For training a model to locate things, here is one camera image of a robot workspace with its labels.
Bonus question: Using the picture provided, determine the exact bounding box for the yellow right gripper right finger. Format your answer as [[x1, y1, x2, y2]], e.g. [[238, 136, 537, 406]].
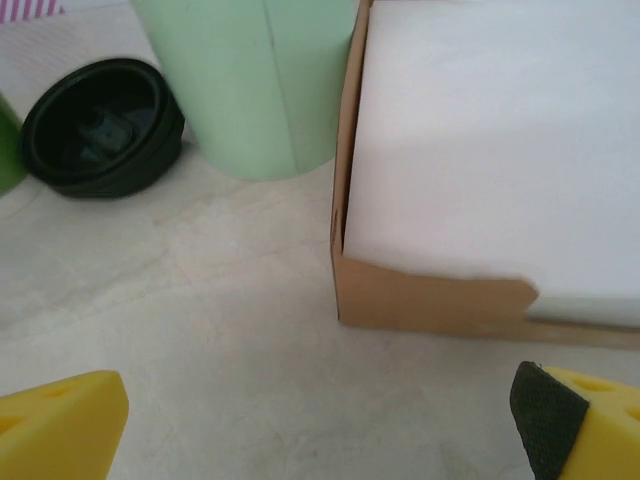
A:
[[508, 361, 640, 480]]

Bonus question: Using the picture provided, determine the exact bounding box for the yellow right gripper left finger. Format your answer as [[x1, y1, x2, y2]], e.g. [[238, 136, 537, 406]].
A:
[[0, 368, 130, 480]]

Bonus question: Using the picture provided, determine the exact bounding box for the black plastic coffee lid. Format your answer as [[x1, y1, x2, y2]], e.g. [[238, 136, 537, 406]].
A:
[[29, 107, 185, 200], [18, 57, 176, 189]]

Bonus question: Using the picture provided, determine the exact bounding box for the brown cardboard napkin box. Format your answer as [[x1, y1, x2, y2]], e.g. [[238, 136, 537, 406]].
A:
[[329, 0, 640, 351]]

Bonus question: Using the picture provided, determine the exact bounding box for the beige paper cup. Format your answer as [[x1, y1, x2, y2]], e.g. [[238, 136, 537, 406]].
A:
[[0, 92, 25, 197]]

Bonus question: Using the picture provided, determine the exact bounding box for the white paper napkin stack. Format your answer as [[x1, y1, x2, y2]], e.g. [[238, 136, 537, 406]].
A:
[[344, 0, 640, 329]]

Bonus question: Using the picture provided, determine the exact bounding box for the mint green straw holder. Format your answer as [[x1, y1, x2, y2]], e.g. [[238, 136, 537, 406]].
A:
[[128, 0, 362, 182]]

